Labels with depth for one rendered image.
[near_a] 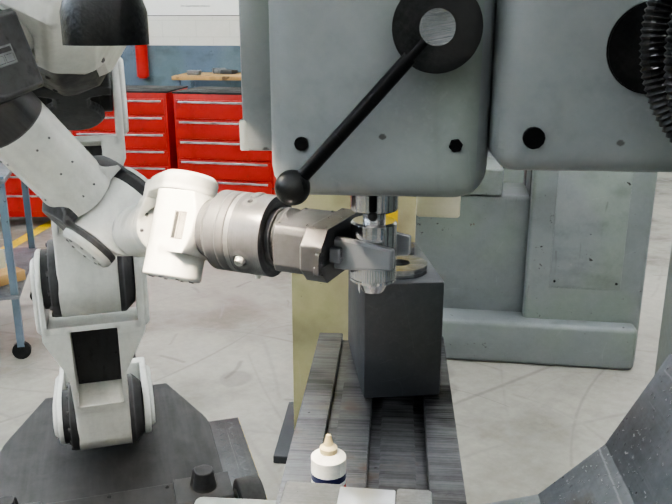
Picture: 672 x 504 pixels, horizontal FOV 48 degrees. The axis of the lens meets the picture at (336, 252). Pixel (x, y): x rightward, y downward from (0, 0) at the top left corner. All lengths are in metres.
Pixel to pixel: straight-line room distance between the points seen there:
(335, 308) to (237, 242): 1.87
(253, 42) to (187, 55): 9.36
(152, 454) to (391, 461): 0.81
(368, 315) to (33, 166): 0.51
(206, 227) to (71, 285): 0.63
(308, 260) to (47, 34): 0.47
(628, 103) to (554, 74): 0.06
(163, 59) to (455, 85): 9.58
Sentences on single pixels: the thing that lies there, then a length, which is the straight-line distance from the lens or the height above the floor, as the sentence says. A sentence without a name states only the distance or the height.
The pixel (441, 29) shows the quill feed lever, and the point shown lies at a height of 1.45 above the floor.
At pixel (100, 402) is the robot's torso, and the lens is 1.59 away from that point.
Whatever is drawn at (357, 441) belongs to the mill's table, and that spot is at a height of 0.90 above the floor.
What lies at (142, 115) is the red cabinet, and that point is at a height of 0.84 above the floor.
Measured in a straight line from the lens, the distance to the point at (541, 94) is 0.64.
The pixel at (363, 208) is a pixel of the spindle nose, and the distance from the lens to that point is 0.74.
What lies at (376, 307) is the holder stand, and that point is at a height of 1.05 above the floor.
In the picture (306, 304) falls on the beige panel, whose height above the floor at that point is 0.53.
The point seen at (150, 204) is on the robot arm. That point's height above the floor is 1.25.
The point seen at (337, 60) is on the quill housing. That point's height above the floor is 1.43.
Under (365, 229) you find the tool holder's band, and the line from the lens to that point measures 0.75.
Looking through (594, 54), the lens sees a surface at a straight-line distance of 0.64.
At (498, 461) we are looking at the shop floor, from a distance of 2.81.
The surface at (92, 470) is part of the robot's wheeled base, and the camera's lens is 1.72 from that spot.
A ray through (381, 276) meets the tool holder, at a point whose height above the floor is 1.22.
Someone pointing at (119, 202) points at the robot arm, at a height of 1.22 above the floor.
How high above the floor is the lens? 1.46
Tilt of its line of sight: 17 degrees down
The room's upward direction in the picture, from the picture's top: straight up
